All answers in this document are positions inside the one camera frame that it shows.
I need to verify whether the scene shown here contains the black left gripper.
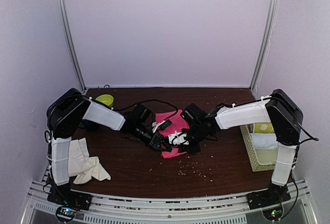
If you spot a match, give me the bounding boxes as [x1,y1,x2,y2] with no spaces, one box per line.
[133,122,172,151]

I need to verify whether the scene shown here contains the pink towel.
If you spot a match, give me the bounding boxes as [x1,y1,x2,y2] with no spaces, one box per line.
[154,109,190,159]

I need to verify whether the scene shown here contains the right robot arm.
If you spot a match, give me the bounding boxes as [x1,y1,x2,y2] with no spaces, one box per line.
[181,89,303,204]

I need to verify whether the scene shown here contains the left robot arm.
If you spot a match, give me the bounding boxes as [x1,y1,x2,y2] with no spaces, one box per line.
[46,88,172,205]

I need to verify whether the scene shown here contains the yellow rolled towel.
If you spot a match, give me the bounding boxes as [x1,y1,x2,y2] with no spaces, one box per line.
[252,123,274,134]

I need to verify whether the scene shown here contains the green bowl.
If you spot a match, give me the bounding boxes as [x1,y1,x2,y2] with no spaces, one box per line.
[95,94,114,107]

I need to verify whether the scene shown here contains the light blue rolled towel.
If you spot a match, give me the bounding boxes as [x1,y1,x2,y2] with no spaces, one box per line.
[251,133,278,150]

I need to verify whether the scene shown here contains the dark blue mug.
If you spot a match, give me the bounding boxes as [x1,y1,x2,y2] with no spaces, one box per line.
[82,120,100,132]

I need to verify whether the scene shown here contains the beige plastic basket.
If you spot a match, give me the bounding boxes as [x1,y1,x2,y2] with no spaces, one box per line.
[240,125,278,172]

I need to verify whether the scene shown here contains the white crumpled towel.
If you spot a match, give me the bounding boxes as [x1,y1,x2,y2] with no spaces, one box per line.
[68,138,111,185]

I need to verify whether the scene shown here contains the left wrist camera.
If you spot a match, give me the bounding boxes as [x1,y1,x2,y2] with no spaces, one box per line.
[152,120,172,133]

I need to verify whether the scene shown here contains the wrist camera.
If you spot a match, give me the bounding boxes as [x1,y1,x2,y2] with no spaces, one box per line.
[152,120,172,133]
[168,132,189,146]

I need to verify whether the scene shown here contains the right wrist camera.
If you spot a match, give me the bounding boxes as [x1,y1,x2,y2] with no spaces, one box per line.
[168,132,189,146]

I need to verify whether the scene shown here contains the left black cable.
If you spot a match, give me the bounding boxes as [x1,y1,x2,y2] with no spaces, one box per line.
[113,99,181,116]

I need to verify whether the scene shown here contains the black cable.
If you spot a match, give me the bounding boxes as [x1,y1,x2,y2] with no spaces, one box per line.
[113,99,181,116]
[288,100,320,209]

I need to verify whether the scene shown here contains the aluminium front rail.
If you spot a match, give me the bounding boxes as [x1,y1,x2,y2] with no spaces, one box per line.
[20,179,318,224]

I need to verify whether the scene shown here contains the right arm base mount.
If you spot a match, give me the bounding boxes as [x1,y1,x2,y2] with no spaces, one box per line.
[246,186,291,221]

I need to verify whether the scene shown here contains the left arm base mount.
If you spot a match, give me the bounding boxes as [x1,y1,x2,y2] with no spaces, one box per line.
[47,188,92,223]

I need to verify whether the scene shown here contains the right black cable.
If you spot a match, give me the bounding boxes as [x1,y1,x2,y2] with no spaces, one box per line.
[288,100,320,209]

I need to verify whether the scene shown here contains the right aluminium frame post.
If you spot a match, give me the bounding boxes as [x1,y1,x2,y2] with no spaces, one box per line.
[250,0,279,94]

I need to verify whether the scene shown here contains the aluminium frame post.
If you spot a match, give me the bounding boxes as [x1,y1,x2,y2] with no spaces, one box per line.
[250,0,279,94]
[58,0,87,91]

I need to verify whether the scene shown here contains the left aluminium frame post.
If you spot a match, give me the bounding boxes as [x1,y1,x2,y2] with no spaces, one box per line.
[58,0,87,91]

